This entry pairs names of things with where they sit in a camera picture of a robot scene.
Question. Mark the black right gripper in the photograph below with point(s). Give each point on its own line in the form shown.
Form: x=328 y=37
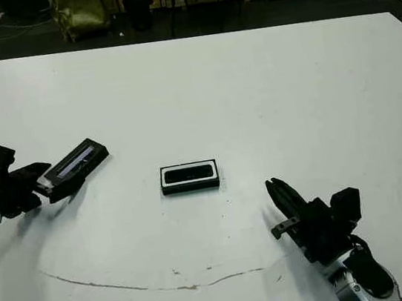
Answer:
x=319 y=233

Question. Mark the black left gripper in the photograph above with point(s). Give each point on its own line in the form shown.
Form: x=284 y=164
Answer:
x=14 y=195

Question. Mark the black box lid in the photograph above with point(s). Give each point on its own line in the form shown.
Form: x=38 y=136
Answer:
x=75 y=164

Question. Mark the slim black camera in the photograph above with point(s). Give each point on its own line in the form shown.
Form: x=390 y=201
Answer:
x=188 y=173

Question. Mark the black box with white insert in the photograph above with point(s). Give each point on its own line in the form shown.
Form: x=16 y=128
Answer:
x=191 y=186

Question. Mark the crinkled plastic bag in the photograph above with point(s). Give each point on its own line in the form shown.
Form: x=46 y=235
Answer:
x=80 y=14

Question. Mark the black trash bin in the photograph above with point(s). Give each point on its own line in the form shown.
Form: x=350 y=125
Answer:
x=138 y=11

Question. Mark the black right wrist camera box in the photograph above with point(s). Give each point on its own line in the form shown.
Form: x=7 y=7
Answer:
x=347 y=205

